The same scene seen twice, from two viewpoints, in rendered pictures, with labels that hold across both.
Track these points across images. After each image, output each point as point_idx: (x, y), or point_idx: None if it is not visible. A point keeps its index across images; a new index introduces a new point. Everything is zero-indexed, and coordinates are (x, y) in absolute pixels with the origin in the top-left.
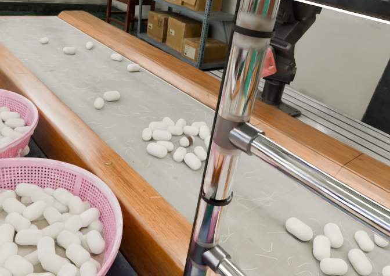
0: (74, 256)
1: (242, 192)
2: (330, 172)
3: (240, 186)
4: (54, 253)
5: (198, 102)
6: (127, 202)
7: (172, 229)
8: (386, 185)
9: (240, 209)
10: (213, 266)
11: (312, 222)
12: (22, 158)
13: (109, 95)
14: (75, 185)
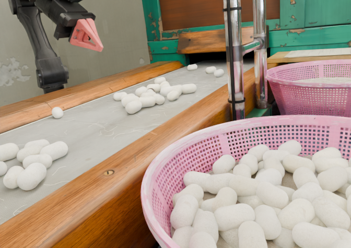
0: (255, 158)
1: (94, 131)
2: (48, 110)
3: (85, 133)
4: (268, 165)
5: None
6: (175, 139)
7: (188, 118)
8: (68, 93)
9: (120, 127)
10: (244, 49)
11: (117, 111)
12: (168, 240)
13: None
14: (161, 201)
